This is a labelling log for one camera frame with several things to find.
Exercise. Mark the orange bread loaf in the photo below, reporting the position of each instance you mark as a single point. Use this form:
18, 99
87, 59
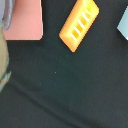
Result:
78, 23

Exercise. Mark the pink serving board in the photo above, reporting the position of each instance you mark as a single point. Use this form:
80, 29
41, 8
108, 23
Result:
27, 22

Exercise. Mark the light blue milk carton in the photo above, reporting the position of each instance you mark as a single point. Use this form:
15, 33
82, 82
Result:
123, 24

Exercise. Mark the grey pot on left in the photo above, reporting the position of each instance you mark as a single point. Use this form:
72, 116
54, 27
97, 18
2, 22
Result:
6, 11

